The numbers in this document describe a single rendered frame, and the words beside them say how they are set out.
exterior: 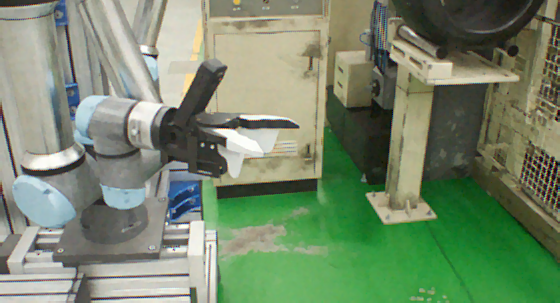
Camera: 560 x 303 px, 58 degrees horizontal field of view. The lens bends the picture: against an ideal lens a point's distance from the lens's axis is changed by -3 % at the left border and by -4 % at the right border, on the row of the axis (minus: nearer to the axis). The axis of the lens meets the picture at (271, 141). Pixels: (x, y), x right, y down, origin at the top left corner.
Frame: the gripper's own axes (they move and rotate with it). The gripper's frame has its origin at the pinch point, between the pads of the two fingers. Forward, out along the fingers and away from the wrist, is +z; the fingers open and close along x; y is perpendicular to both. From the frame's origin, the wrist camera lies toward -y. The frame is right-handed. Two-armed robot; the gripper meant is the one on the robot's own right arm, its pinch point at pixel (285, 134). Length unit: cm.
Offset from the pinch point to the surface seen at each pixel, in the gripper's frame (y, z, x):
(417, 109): 31, 7, -161
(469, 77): 9, 26, -128
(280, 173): 72, -55, -161
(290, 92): 30, -51, -158
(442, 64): 4, 16, -120
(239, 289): 95, -46, -92
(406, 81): 18, 1, -158
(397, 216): 84, 4, -163
